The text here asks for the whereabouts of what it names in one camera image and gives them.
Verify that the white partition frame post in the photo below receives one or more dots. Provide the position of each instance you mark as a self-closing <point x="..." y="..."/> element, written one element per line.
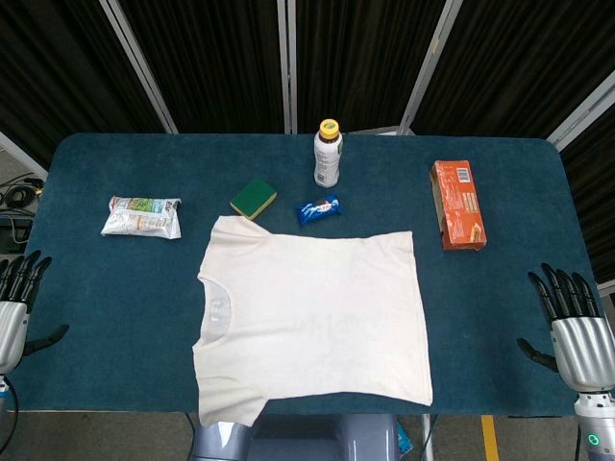
<point x="581" y="115"/>
<point x="431" y="65"/>
<point x="139" y="65"/>
<point x="292" y="62"/>
<point x="19" y="154"/>

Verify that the yellow floor tape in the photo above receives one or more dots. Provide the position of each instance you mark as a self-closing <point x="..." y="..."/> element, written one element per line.
<point x="489" y="439"/>

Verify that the blue cookie packet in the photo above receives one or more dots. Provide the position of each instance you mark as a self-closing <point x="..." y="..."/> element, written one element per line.
<point x="318" y="209"/>

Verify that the metal table leg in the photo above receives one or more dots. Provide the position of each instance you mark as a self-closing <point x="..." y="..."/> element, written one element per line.
<point x="426" y="437"/>

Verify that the white T-shirt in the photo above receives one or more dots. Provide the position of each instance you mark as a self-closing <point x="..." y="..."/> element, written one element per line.
<point x="312" y="312"/>

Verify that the green yellow sponge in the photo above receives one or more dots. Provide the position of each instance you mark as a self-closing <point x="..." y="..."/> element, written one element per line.
<point x="252" y="196"/>

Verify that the white bottle yellow cap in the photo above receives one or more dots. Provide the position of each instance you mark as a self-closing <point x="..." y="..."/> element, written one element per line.
<point x="327" y="161"/>

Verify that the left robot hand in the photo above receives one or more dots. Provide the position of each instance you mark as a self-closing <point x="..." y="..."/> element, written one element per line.
<point x="12" y="322"/>

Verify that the blue floor object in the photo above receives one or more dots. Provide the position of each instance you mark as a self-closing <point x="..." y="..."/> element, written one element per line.
<point x="404" y="439"/>

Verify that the white snack bag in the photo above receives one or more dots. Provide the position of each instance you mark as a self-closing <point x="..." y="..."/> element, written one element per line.
<point x="141" y="218"/>

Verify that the orange cardboard box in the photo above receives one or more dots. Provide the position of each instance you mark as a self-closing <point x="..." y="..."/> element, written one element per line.
<point x="459" y="206"/>

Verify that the grey-blue robot torso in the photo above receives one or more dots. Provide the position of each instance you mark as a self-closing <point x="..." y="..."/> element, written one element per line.
<point x="312" y="438"/>

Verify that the dark equipment box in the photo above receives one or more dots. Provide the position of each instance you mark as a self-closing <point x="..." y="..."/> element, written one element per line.
<point x="14" y="233"/>

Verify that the black pleated curtain panel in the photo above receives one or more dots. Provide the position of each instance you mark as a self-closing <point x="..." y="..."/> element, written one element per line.
<point x="216" y="62"/>
<point x="48" y="72"/>
<point x="519" y="62"/>
<point x="596" y="201"/>
<point x="360" y="62"/>

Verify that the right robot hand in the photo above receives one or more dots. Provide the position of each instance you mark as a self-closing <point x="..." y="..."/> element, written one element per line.
<point x="583" y="346"/>

